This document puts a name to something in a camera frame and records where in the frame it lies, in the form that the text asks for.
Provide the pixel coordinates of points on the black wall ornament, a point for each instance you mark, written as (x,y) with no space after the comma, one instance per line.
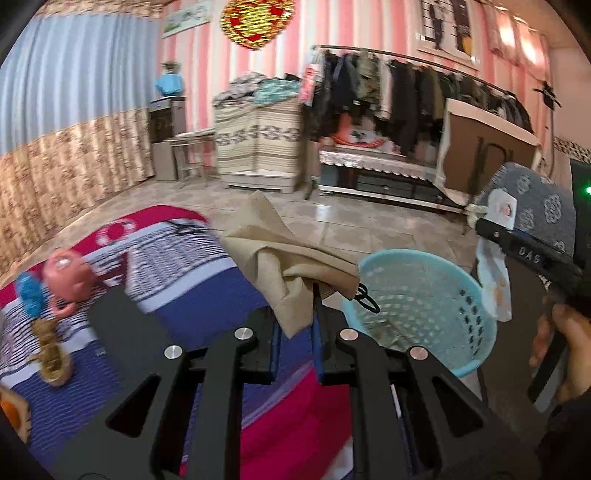
(547,94)

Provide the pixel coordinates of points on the low dark cabinet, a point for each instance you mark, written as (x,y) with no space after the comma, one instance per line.
(388,187)

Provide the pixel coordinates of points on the person's right forearm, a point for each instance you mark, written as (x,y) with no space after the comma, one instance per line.
(568,443)

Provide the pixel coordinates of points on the white lace cloth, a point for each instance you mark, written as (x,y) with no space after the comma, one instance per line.
(369,159)

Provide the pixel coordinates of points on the light blue plastic basket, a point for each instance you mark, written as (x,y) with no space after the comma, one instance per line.
(415,277)

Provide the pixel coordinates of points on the small metal table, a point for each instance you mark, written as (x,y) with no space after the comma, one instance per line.
(191,138)

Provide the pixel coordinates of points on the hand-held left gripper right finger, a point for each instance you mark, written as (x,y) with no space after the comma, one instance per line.
(316,344)

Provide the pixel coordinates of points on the grey water dispenser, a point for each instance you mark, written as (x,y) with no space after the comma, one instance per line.
(164,138)

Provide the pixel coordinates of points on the brown woven toy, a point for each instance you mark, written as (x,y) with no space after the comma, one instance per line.
(51,355)

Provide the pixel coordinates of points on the red gold heart decoration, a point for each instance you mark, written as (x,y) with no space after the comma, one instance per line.
(256,21)

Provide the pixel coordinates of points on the small potted plant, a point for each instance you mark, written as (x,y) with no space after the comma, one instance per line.
(171,67)

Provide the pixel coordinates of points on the pink hanging packet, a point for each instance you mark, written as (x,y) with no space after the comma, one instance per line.
(310,76)

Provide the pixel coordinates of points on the white snack packet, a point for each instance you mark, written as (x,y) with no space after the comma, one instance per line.
(496,286)

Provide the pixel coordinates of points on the brown folding table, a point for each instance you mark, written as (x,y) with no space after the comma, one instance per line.
(489,147)

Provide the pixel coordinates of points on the blue cloth cover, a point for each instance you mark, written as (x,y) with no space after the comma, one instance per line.
(169,84)

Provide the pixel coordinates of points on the patterned beige blanket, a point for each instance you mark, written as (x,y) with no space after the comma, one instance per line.
(258,138)

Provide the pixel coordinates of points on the pink face mask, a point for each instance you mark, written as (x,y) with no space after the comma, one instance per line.
(67,277)

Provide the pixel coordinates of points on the blue floral curtain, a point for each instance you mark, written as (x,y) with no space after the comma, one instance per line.
(69,92)

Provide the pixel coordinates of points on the row of hanging clothes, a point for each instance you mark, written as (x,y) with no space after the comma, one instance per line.
(406,101)

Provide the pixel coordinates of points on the wall poster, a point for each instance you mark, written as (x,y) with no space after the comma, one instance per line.
(448,27)

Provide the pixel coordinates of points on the orange cone cup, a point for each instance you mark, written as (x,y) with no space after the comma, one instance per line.
(16,413)

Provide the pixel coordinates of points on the person's right hand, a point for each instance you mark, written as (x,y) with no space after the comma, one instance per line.
(577,350)

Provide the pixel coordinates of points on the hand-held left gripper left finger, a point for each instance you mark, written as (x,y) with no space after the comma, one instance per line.
(275,348)

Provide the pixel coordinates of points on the metal clothes rack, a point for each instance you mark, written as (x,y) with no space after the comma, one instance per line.
(415,57)

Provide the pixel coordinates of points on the pink curtain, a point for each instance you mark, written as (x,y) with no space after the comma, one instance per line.
(517,27)

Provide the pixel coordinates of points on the pile of clothes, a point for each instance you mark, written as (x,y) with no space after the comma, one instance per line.
(258,90)

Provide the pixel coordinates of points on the striped blue red blanket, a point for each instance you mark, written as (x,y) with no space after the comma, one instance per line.
(295,415)

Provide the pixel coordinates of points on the beige cloth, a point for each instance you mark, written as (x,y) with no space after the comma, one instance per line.
(277,258)

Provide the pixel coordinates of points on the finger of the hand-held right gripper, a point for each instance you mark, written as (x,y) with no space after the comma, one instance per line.
(521,251)

